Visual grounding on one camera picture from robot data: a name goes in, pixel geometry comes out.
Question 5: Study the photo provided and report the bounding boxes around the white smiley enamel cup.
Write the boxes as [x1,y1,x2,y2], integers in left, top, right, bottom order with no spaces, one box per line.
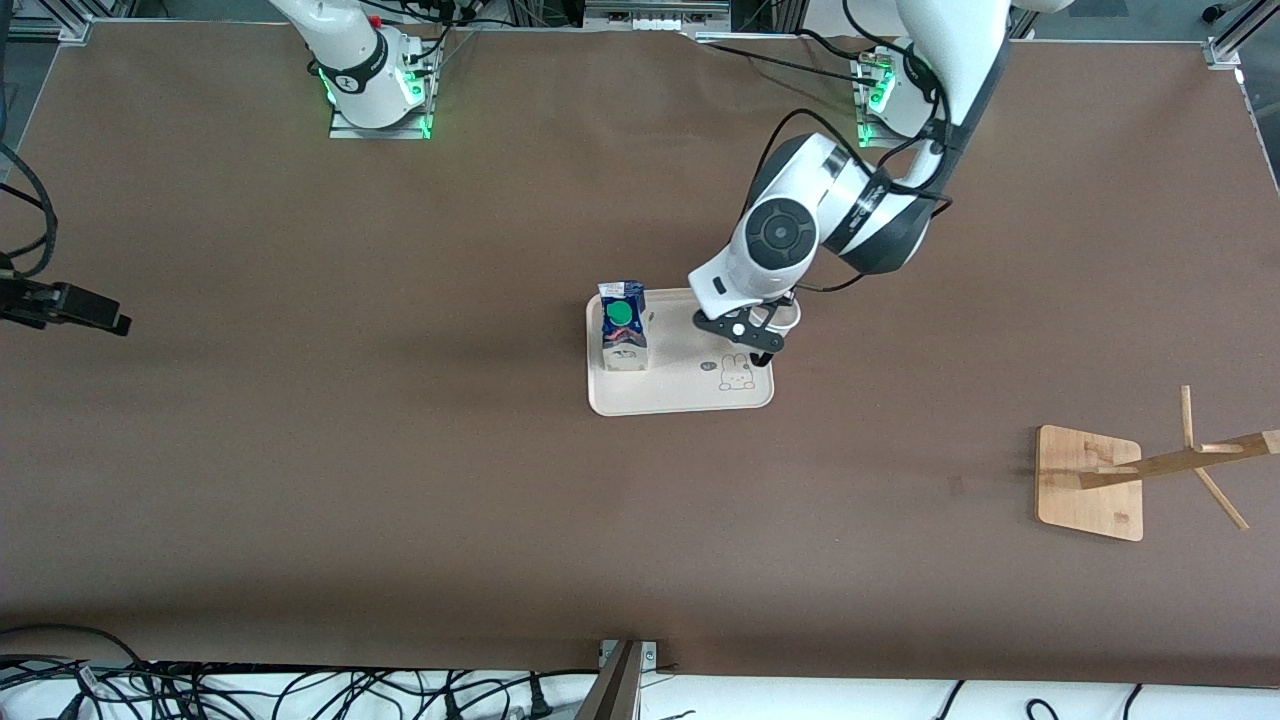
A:
[748,298,803,339]

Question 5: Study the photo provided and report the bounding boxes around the blue milk carton green cap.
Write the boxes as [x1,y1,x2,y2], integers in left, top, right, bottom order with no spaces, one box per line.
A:
[597,280,651,373]

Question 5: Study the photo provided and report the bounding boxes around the cream tray with rabbit print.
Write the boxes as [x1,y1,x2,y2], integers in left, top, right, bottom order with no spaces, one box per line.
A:
[585,285,776,417]

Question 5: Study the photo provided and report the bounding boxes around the grey power strip box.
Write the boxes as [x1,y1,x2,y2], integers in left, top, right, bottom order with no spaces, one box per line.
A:
[585,0,733,33]

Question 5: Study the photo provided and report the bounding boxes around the wooden mug stand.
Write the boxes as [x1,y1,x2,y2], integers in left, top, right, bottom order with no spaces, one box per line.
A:
[1035,385,1280,543]

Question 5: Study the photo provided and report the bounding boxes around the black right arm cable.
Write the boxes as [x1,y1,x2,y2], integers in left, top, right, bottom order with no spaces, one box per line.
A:
[0,140,59,283]

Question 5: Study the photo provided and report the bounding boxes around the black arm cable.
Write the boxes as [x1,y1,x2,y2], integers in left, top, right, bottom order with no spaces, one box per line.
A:
[0,140,59,283]
[765,0,957,294]

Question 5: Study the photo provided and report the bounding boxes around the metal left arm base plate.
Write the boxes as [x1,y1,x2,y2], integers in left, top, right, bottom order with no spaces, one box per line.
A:
[852,52,901,149]

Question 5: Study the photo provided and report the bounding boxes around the black table cable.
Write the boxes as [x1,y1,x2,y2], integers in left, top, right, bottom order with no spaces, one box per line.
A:
[795,28,891,65]
[712,42,881,85]

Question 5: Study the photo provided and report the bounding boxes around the aluminium frame profile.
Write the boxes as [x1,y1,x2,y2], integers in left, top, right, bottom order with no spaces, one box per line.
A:
[1204,0,1280,71]
[20,15,96,43]

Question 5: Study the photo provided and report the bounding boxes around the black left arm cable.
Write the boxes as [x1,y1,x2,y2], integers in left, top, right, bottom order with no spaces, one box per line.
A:
[765,0,957,294]

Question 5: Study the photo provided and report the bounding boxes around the grey metal bracket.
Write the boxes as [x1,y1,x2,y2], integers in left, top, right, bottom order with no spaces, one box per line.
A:
[575,638,663,720]

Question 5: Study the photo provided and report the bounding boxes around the black tangled floor cables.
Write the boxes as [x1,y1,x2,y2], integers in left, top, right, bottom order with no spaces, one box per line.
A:
[0,625,601,720]

